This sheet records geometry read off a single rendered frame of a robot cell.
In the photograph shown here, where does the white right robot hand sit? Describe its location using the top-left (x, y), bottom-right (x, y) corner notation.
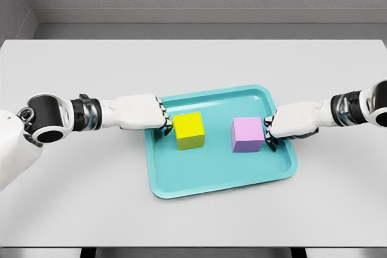
top-left (263, 102), bottom-right (320, 152)

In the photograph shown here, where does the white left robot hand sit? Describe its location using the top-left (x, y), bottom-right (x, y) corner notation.
top-left (119, 94), bottom-right (174, 137)

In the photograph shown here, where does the pink cube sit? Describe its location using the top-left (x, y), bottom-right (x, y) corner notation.
top-left (230, 116), bottom-right (265, 153)

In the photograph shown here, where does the yellow cube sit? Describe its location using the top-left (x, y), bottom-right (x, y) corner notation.
top-left (172, 112), bottom-right (206, 151)

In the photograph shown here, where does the teal plastic tray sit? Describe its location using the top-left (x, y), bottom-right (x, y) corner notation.
top-left (144, 84), bottom-right (299, 200)

